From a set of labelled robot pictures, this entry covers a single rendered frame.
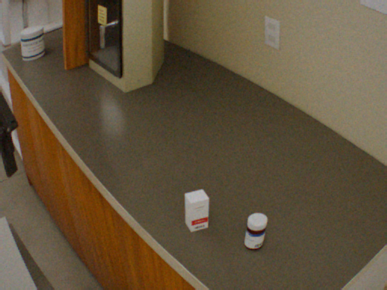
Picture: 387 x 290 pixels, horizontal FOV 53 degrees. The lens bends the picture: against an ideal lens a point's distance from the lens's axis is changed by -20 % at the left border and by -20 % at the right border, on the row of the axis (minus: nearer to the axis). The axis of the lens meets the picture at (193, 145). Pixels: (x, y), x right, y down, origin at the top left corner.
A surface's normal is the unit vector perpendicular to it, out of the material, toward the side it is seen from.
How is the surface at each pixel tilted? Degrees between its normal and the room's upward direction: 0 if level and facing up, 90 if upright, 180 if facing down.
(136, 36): 90
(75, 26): 90
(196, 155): 0
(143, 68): 90
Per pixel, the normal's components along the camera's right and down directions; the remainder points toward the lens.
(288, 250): 0.00, -0.83
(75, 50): 0.60, 0.44
